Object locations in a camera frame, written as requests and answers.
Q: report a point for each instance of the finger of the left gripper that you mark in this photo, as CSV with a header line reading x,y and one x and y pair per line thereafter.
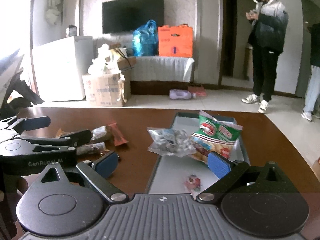
x,y
74,139
29,124

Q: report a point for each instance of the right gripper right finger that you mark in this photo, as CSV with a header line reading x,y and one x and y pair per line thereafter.
x,y
228,174

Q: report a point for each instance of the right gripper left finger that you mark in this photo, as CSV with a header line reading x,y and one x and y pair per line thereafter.
x,y
95,174

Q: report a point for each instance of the blue plastic bag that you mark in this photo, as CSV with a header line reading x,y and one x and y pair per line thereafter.
x,y
145,40

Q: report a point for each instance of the small red candy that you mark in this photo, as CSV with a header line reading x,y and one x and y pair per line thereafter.
x,y
193,185

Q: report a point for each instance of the long orange snack bar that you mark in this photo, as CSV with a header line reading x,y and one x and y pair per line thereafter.
x,y
118,137

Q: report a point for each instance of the brown cardboard box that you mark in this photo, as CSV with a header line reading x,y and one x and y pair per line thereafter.
x,y
106,91

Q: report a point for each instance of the white covered tv bench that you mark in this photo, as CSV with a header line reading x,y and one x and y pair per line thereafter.
x,y
156,68

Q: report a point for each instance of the white crumpled plastic pile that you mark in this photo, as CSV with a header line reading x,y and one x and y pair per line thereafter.
x,y
105,63

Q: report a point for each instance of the clear silver candy bag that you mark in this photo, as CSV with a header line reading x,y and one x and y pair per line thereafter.
x,y
170,142

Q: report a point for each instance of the black folded chair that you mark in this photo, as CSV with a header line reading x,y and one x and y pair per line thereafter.
x,y
18,95

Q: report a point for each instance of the brown pastry packet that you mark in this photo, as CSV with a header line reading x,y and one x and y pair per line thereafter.
x,y
99,134

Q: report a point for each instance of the green prawn cracker bag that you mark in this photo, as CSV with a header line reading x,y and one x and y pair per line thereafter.
x,y
214,136

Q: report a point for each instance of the person in puffer jacket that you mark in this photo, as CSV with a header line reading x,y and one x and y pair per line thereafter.
x,y
269,22

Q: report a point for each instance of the kettle on fridge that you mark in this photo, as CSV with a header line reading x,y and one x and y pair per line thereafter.
x,y
71,30

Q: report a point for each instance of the small taped cardboard box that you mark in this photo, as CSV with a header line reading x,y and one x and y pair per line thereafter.
x,y
121,59

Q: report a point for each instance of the white olive snack packet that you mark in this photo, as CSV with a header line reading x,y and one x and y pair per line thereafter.
x,y
96,148

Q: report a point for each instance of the pink flat package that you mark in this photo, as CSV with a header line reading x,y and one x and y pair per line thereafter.
x,y
197,91

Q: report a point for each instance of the black wall television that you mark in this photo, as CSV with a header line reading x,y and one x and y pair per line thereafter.
x,y
127,15

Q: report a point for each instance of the grey white tray box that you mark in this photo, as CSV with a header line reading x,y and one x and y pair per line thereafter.
x,y
170,172

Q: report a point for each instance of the orange cardboard box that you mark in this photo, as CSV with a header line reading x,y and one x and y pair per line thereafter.
x,y
175,41

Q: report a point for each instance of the person in blue jeans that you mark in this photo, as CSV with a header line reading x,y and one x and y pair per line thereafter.
x,y
312,92

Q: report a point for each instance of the white mini fridge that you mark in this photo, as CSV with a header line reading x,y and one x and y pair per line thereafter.
x,y
59,67

